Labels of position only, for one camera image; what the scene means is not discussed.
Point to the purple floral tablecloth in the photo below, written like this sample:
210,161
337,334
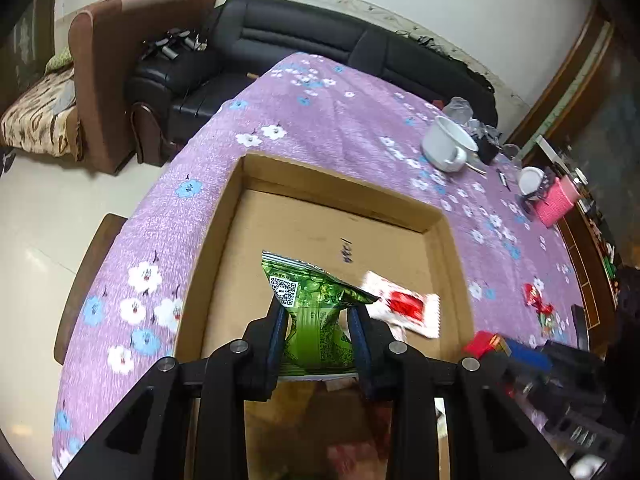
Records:
340,115

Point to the black container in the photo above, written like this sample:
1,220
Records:
487,147

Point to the white bowl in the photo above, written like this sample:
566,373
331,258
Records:
530,180

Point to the white red snack packet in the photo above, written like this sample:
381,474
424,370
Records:
405,305

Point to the clear plastic cup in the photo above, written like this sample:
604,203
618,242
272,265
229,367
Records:
457,109

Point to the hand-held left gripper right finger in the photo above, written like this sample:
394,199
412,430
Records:
361,350

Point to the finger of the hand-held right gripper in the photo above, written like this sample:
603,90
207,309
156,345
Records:
525,354

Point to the white cup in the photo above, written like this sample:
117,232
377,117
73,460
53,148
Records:
447,142

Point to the brown sofa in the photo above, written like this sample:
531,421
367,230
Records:
115,60

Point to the red green snack packet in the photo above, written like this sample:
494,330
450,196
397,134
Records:
549,320

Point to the small red snack packet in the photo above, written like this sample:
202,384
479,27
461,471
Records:
482,345

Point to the black leather sofa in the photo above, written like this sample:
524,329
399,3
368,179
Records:
280,35

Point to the cardboard box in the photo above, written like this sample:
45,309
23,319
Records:
300,220

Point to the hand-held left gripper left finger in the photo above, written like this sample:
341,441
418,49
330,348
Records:
276,342

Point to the wooden cabinet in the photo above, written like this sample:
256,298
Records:
595,210

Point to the wooden stool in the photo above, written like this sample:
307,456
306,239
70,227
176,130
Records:
85,280

